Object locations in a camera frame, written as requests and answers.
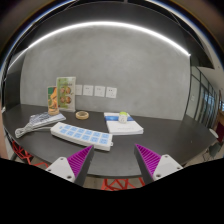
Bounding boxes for small menu card, wooden base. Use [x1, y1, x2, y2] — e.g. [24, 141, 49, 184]
[46, 85, 60, 116]

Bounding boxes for white ceiling light strip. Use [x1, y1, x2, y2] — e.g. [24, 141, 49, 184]
[6, 20, 192, 73]

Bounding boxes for red lattice metal frame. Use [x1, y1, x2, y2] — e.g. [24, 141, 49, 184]
[101, 177, 146, 192]
[11, 139, 51, 169]

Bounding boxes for glass partition, dark frames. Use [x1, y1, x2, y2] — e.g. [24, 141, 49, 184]
[184, 64, 224, 131]

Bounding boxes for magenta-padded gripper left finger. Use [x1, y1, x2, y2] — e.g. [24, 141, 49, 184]
[45, 144, 95, 187]

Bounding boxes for beige tape roll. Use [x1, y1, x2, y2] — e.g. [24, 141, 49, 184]
[75, 110, 90, 120]

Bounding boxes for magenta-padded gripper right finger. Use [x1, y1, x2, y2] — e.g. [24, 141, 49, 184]
[133, 143, 184, 185]

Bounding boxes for white power strip, blue sockets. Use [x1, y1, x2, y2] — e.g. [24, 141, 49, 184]
[49, 121, 114, 152]

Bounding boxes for white and blue book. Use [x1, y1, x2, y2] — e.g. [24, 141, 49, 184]
[103, 111, 145, 136]

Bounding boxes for large acrylic menu stand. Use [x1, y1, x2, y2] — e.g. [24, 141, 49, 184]
[55, 76, 77, 113]

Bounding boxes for white wall socket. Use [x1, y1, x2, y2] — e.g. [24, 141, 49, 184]
[82, 84, 95, 97]
[93, 85, 106, 98]
[105, 86, 118, 99]

